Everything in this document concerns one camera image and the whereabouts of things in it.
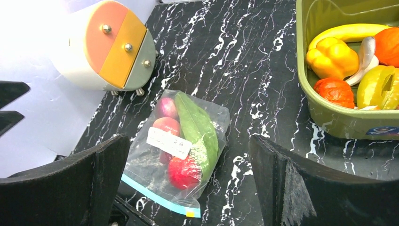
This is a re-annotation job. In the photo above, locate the white cylindrical appliance orange lid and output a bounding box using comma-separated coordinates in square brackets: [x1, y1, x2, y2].
[49, 0, 158, 96]

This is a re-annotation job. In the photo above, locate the small orange toy pumpkin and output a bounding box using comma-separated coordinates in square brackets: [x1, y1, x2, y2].
[313, 78, 355, 109]

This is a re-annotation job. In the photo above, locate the olive green plastic bin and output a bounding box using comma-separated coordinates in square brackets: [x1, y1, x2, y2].
[296, 0, 399, 140]

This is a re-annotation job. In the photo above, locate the red toy apple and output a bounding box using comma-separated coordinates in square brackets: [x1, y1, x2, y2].
[168, 156, 202, 190]

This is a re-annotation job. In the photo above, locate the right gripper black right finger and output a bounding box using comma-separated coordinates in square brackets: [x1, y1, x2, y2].
[249, 135, 399, 226]

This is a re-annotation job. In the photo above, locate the pink toy peach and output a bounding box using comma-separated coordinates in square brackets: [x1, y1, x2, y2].
[152, 117, 180, 137]

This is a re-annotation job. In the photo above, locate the yellow green toy fruit slice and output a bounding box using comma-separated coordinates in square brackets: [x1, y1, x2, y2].
[357, 65, 399, 110]

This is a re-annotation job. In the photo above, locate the green toy leaf vegetable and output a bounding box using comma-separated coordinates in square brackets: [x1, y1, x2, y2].
[175, 91, 219, 182]

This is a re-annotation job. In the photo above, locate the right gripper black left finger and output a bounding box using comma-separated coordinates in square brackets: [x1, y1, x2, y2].
[0, 135, 130, 226]

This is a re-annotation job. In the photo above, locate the purple toy onion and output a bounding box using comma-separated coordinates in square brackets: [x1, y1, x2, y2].
[156, 97, 178, 119]

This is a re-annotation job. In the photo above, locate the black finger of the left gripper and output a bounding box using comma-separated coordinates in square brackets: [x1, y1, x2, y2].
[0, 81, 30, 108]
[0, 111, 24, 136]

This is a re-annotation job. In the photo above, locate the white toy mushroom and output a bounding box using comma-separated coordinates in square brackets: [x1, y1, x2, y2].
[346, 36, 379, 86]

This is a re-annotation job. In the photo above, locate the orange toy tangerine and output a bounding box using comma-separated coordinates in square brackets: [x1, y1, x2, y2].
[374, 27, 399, 68]

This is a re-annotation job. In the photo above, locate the clear zip top bag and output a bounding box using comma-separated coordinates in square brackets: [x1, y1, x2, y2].
[121, 89, 230, 218]

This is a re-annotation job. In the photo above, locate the yellow toy banana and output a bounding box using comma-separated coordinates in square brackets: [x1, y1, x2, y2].
[308, 24, 391, 50]

